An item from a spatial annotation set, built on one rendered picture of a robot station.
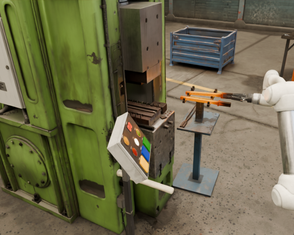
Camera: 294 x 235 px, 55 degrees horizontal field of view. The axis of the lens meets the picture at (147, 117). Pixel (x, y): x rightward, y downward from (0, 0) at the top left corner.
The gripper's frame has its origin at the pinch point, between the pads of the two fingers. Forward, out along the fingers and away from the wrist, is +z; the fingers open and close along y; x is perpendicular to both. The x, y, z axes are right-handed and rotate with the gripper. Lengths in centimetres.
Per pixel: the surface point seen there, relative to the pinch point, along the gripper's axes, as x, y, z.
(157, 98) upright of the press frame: -2, -17, 57
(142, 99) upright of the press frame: -2, -22, 69
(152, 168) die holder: -41, -64, 44
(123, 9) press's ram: 78, -64, 58
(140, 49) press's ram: 54, -65, 48
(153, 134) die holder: -10, -64, 42
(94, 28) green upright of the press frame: 71, -89, 64
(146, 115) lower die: 1, -55, 51
